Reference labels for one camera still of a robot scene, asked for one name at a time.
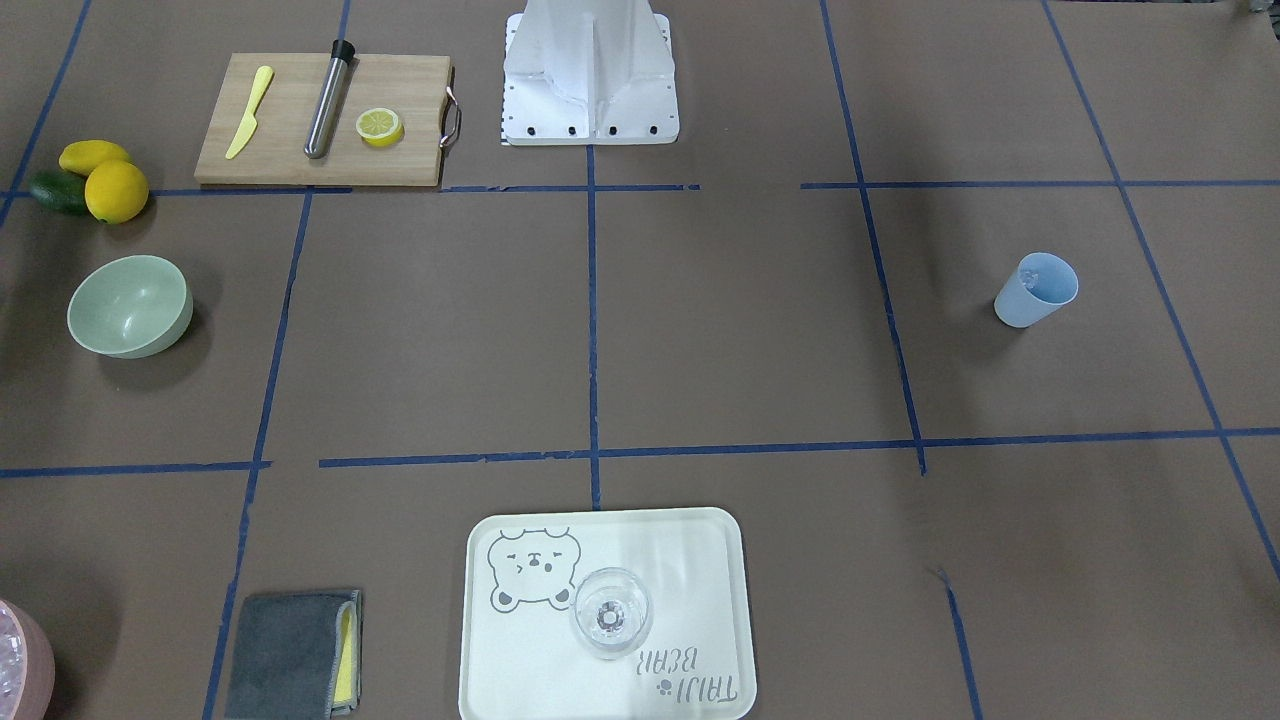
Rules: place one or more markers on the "steel muddler black tip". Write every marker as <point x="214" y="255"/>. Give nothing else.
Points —
<point x="327" y="109"/>

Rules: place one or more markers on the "lemon half slice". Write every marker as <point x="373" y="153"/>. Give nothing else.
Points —
<point x="379" y="127"/>

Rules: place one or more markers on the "clear wine glass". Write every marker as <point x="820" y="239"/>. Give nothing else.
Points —
<point x="612" y="613"/>

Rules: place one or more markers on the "light green bowl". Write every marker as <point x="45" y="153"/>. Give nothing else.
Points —
<point x="131" y="308"/>

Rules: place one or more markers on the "yellow lemon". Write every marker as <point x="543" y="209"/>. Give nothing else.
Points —
<point x="116" y="192"/>
<point x="82" y="157"/>

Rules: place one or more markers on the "light blue plastic cup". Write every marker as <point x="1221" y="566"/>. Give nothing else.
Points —
<point x="1038" y="287"/>

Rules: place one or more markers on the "cream bear tray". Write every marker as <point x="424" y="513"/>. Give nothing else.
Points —
<point x="521" y="658"/>

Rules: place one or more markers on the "pink bowl of ice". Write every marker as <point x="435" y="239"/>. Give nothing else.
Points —
<point x="27" y="665"/>

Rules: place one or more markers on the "yellow plastic knife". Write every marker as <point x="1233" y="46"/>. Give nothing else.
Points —
<point x="249" y="123"/>

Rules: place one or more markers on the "grey folded cloth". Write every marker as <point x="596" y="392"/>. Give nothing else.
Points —
<point x="297" y="656"/>

